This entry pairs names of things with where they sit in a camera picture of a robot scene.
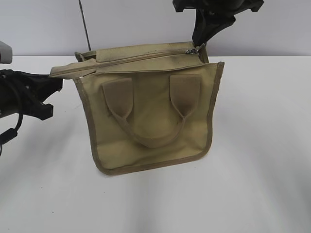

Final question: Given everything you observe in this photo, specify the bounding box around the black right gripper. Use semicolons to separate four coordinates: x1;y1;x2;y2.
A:
173;0;264;47

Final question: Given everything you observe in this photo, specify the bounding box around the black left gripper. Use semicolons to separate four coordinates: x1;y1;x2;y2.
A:
0;69;63;120

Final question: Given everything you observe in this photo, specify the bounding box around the yellow canvas tote bag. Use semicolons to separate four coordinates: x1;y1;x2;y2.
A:
50;42;225;175

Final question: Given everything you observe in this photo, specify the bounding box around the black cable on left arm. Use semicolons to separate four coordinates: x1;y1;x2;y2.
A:
0;114;24;146

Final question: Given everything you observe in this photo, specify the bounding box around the left black wall cable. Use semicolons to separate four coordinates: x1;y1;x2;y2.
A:
79;0;92;52

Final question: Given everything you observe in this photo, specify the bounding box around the silver zipper pull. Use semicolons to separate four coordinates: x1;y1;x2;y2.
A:
185;43;206;55

